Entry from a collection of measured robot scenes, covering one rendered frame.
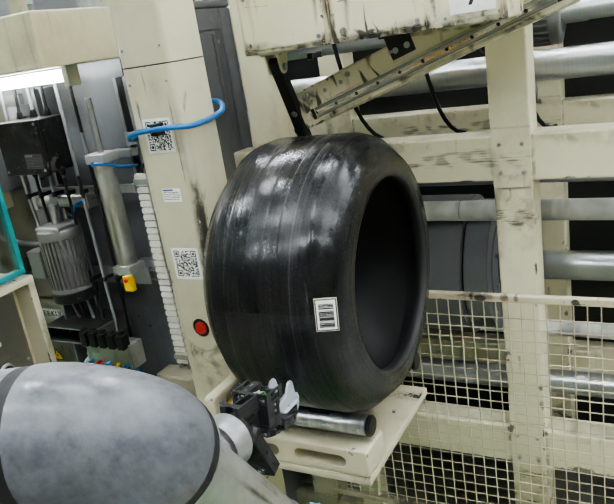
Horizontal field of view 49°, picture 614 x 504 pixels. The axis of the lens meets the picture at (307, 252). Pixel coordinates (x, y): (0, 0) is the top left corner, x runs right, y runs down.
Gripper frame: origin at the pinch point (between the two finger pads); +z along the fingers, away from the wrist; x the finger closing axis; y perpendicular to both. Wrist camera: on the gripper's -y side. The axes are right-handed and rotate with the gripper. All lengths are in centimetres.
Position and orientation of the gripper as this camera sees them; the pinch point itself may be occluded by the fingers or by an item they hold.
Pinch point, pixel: (292, 399)
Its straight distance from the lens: 131.1
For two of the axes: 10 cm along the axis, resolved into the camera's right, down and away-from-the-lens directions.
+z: 4.7, -2.2, 8.5
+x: -8.8, -0.2, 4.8
